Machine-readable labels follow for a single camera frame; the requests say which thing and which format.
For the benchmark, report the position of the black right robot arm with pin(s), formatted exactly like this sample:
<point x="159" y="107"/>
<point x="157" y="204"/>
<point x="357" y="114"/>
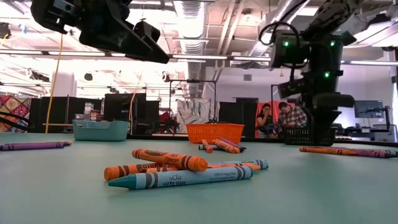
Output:
<point x="323" y="56"/>

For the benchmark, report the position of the silver spiral duct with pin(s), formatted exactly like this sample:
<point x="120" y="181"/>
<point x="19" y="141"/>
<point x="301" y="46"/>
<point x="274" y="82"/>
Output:
<point x="276" y="15"/>
<point x="191" y="25"/>

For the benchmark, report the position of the teal plastic bin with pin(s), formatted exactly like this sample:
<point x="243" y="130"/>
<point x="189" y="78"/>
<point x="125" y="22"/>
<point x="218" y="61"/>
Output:
<point x="101" y="132"/>

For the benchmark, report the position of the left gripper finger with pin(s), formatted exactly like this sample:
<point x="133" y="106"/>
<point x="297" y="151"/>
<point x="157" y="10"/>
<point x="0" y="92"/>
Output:
<point x="115" y="34"/>
<point x="152" y="39"/>

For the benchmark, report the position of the white patterned cloth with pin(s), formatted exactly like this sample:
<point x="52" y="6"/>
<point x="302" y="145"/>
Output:
<point x="194" y="113"/>

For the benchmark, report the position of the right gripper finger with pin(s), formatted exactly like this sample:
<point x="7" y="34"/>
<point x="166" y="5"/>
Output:
<point x="320" y="116"/>
<point x="332" y="116"/>

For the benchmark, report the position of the grey background workstation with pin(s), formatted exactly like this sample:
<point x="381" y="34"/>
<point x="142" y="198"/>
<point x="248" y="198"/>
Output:
<point x="384" y="133"/>

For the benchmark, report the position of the dark wall monitor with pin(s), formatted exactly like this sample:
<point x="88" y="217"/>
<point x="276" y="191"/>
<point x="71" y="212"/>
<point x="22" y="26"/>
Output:
<point x="367" y="109"/>

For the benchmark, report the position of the red cloth curtain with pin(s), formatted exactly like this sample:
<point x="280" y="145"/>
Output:
<point x="275" y="103"/>

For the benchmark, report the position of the black metal stand frame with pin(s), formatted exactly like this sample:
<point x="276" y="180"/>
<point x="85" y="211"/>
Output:
<point x="272" y="93"/>
<point x="192" y="81"/>

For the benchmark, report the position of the orange plastic basket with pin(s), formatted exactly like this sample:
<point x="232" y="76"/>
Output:
<point x="214" y="133"/>

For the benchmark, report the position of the stacked small boxes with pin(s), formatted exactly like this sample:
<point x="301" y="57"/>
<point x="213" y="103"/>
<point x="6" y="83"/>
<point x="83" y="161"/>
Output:
<point x="93" y="115"/>

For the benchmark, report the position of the black partition panel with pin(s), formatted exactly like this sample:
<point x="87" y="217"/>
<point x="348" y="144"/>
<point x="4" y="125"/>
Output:
<point x="236" y="115"/>
<point x="121" y="107"/>
<point x="37" y="112"/>

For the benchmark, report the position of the person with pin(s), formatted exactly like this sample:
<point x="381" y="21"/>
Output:
<point x="292" y="116"/>
<point x="265" y="119"/>

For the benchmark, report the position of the black plastic basket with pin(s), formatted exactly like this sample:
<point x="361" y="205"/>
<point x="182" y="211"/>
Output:
<point x="295" y="137"/>

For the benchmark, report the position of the colourful patchwork quilt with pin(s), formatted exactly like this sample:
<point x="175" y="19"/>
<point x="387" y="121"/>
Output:
<point x="14" y="107"/>

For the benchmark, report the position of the long ceiling light strip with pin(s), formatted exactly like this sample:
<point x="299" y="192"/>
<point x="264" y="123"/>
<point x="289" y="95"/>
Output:
<point x="199" y="57"/>

